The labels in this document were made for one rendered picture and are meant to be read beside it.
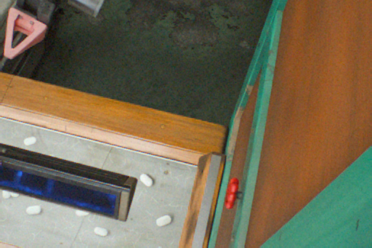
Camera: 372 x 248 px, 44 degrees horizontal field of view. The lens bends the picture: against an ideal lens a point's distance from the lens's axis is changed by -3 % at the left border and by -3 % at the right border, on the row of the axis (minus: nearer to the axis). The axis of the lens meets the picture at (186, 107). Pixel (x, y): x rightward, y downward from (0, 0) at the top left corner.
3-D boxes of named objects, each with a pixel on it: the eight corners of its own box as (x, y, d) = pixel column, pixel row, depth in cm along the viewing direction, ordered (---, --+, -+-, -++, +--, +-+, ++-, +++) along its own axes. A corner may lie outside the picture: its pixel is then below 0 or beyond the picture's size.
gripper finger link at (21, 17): (24, 77, 81) (47, 36, 85) (28, 60, 75) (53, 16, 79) (-12, 60, 80) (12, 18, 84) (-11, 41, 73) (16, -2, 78)
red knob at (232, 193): (226, 182, 67) (231, 172, 63) (240, 186, 67) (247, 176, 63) (220, 211, 65) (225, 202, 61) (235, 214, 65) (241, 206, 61)
